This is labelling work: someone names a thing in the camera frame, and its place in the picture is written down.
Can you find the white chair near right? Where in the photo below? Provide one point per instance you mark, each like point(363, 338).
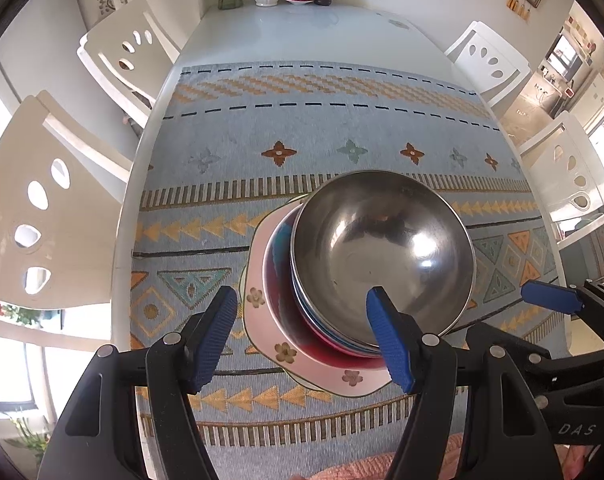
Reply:
point(568, 178)

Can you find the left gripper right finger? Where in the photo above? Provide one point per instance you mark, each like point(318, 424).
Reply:
point(424, 366)

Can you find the pink steel bowl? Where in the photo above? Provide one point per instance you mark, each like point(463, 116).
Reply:
point(271, 245)

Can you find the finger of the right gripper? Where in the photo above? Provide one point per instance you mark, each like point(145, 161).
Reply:
point(552, 297)

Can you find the patterned blue table mat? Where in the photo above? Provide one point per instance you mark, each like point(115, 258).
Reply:
point(239, 141)

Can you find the white chair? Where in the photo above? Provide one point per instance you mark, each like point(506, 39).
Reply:
point(58, 222)
point(568, 178)
point(129, 54)
point(493, 66)

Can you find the white chair far right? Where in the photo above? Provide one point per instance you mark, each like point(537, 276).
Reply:
point(493, 66)

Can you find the white chair far left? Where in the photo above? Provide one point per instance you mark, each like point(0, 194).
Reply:
point(129, 54)

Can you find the white chair near left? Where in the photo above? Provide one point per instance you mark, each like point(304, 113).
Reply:
point(58, 222)

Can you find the pink cartoon bowl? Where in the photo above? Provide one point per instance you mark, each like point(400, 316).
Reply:
point(267, 319)

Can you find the blue steel bowl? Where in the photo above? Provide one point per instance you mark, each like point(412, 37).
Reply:
point(373, 228)

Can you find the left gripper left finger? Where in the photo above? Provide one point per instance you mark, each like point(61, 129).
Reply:
point(178, 366)

